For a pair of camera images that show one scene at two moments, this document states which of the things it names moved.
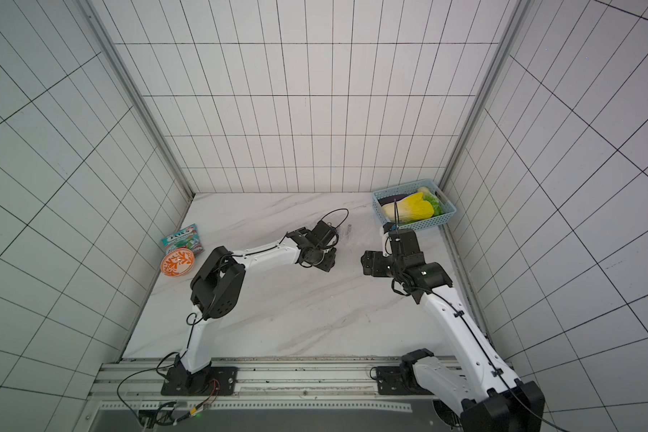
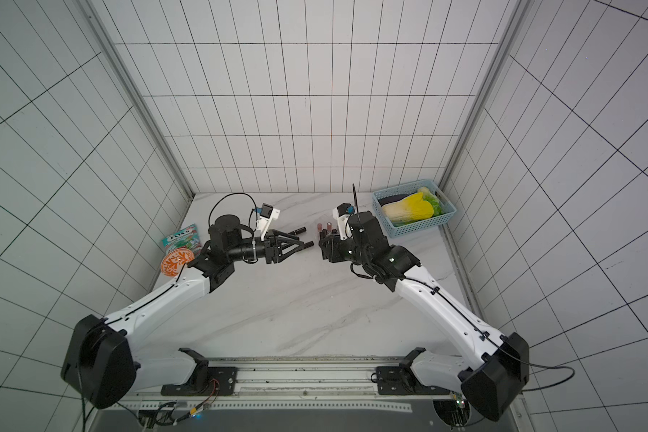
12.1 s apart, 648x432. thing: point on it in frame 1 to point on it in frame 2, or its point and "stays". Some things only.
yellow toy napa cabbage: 410,208 stays
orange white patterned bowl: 177,262 stays
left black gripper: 328,264 to 273,238
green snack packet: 185,238 stays
